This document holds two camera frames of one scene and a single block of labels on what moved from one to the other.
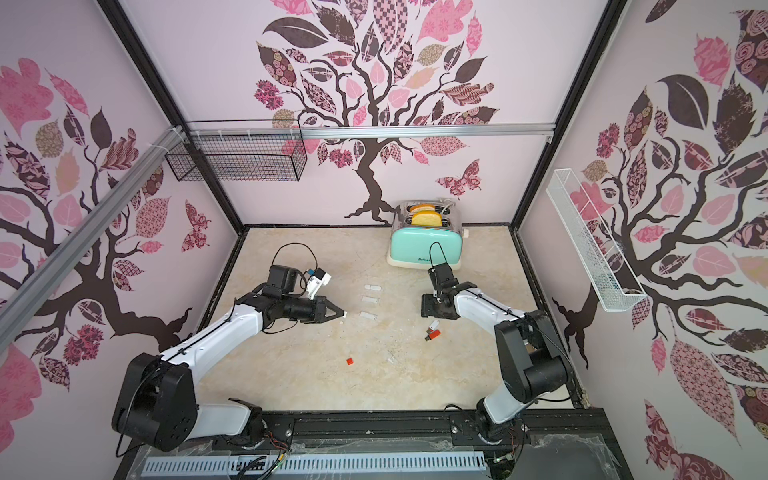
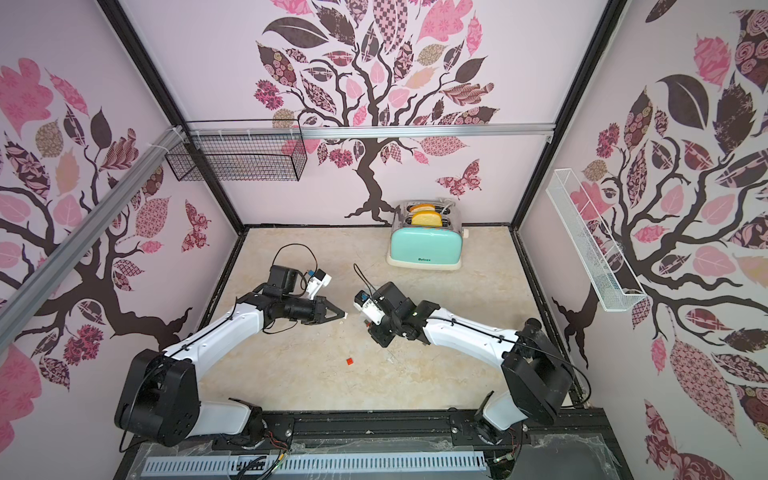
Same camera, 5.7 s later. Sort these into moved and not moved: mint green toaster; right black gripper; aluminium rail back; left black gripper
Moved: right black gripper
Not moved: mint green toaster; aluminium rail back; left black gripper
